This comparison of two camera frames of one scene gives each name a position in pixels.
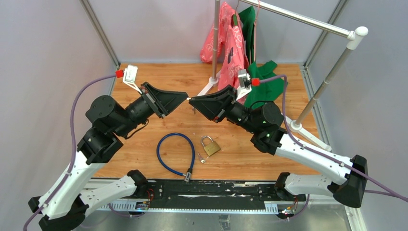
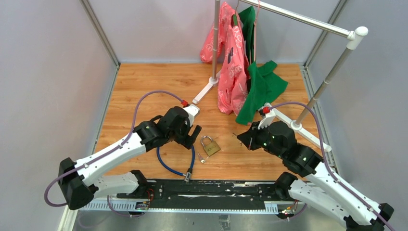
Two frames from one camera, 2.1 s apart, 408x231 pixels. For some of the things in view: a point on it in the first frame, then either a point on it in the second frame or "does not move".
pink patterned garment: (233, 56) does not move
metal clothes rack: (356, 32) does not move
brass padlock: (211, 148) does not move
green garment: (265, 93) does not move
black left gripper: (163, 103) → (187, 140)
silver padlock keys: (193, 108) → (240, 142)
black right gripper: (209, 106) → (249, 137)
